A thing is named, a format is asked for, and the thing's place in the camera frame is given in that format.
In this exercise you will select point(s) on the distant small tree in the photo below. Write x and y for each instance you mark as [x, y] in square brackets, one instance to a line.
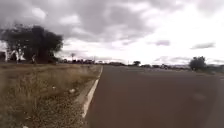
[136, 63]

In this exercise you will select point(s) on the grey asphalt road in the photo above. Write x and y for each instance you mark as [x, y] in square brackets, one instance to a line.
[146, 100]

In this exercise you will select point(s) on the large dark tree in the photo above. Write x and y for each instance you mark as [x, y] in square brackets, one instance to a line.
[35, 41]

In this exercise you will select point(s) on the dry grass verge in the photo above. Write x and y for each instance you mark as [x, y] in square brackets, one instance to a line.
[36, 90]

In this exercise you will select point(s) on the small dark tree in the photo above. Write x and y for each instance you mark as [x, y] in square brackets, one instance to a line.
[197, 63]

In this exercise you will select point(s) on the grass strip beyond road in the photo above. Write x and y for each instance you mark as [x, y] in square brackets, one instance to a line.
[213, 70]

